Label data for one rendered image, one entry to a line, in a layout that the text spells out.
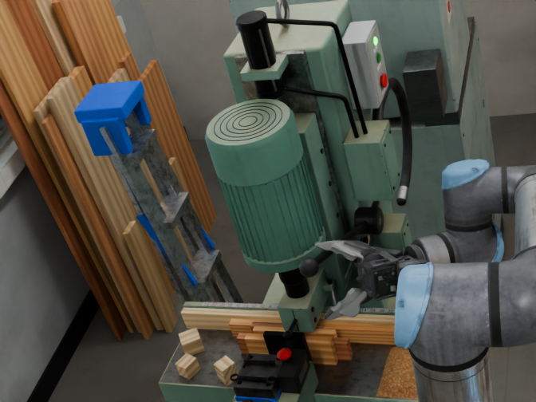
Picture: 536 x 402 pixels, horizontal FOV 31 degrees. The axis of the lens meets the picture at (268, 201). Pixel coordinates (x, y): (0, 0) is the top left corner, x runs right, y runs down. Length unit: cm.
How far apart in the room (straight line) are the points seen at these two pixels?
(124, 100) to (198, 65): 188
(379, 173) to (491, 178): 29
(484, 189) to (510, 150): 241
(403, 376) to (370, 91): 59
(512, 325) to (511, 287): 5
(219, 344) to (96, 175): 133
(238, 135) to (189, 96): 296
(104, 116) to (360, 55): 101
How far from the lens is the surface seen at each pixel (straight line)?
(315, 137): 200
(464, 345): 136
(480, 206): 189
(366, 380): 206
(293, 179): 186
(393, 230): 213
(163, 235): 298
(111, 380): 368
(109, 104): 282
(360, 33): 205
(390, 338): 211
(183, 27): 459
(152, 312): 374
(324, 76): 197
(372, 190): 209
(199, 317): 228
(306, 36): 201
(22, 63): 339
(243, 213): 189
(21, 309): 358
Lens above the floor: 236
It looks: 33 degrees down
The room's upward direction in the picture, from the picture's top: 17 degrees counter-clockwise
